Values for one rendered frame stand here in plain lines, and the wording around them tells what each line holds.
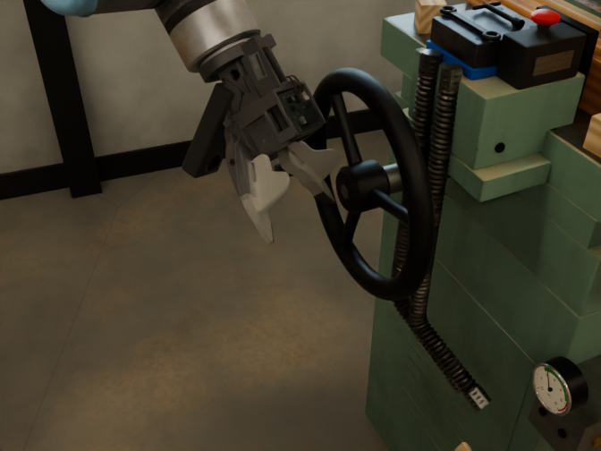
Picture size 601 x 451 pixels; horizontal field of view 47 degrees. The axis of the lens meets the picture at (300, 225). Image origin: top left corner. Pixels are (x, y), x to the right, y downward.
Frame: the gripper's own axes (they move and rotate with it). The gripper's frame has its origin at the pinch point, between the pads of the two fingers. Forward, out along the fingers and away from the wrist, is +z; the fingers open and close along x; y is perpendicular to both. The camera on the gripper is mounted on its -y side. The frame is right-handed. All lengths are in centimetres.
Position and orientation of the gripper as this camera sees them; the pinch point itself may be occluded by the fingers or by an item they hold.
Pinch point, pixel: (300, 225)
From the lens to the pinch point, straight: 77.4
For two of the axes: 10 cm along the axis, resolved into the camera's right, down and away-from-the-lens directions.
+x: 4.6, -3.0, 8.3
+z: 4.7, 8.8, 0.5
